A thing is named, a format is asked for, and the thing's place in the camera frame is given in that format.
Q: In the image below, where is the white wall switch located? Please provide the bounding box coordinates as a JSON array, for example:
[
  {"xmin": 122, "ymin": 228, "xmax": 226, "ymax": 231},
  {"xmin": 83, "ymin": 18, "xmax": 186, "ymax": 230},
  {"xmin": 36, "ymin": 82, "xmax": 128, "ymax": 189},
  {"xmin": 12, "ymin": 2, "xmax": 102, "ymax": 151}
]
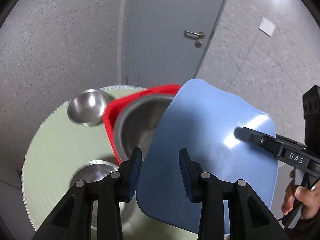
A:
[{"xmin": 259, "ymin": 17, "xmax": 276, "ymax": 37}]

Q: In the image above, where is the grey door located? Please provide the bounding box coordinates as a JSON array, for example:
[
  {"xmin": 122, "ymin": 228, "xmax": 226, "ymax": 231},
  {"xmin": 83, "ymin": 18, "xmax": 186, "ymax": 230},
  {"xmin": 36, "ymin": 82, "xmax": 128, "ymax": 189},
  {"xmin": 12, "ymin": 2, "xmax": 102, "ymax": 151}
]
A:
[{"xmin": 124, "ymin": 0, "xmax": 226, "ymax": 87}]

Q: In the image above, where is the person's right hand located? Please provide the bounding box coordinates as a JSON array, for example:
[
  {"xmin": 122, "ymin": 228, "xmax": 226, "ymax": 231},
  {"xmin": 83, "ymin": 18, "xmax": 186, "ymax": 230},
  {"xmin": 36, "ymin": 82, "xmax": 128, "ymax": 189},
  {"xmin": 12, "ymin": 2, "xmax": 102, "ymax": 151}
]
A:
[{"xmin": 281, "ymin": 181, "xmax": 320, "ymax": 219}]

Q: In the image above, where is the medium steel bowl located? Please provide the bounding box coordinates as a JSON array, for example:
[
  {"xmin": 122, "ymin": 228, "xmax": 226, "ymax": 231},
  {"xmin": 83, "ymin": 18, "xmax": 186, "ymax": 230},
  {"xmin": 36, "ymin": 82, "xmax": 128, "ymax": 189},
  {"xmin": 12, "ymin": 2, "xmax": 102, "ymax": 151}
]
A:
[{"xmin": 67, "ymin": 89, "xmax": 113, "ymax": 126}]

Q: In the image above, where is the red plastic basin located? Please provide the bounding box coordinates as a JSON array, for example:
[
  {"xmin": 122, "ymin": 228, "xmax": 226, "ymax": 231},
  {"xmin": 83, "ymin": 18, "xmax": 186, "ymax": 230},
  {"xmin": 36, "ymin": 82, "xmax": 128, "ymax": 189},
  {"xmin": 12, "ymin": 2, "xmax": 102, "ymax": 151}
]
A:
[{"xmin": 102, "ymin": 84, "xmax": 181, "ymax": 164}]

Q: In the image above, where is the large steel bowl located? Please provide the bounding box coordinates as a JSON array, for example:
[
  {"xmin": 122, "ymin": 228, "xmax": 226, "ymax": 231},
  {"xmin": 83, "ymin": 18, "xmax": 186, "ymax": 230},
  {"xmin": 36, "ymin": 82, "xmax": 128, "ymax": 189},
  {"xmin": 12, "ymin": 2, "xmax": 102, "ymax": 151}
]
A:
[{"xmin": 114, "ymin": 94, "xmax": 174, "ymax": 162}]

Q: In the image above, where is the metal door handle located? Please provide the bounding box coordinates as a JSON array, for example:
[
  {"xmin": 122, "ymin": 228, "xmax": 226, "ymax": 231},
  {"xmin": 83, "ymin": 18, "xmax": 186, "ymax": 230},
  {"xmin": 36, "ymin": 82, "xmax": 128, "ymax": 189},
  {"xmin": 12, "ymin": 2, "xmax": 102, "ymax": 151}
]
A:
[{"xmin": 184, "ymin": 30, "xmax": 205, "ymax": 39}]

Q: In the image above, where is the fluted steel bowl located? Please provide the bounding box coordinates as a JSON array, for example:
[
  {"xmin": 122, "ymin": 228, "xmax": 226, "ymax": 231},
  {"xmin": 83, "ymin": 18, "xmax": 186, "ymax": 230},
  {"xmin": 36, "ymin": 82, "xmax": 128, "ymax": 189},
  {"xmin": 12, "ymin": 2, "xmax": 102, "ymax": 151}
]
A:
[{"xmin": 69, "ymin": 160, "xmax": 139, "ymax": 230}]

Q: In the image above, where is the blue square plastic plate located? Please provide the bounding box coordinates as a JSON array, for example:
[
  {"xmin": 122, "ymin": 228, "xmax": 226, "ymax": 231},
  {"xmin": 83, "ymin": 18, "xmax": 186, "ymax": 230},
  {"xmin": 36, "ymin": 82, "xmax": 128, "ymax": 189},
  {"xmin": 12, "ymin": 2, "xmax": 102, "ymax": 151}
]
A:
[{"xmin": 136, "ymin": 79, "xmax": 278, "ymax": 233}]

